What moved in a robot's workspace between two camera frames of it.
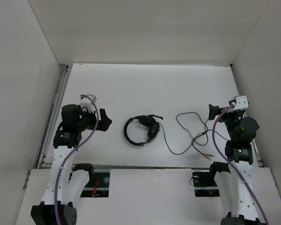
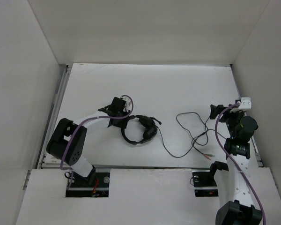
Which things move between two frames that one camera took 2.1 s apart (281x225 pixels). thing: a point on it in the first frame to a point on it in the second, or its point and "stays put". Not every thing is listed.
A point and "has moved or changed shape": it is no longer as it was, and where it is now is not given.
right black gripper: (213, 110) stays put
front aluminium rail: (50, 166) stays put
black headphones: (150, 121) has moved or changed shape
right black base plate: (204, 184) stays put
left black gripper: (103, 123) to (122, 124)
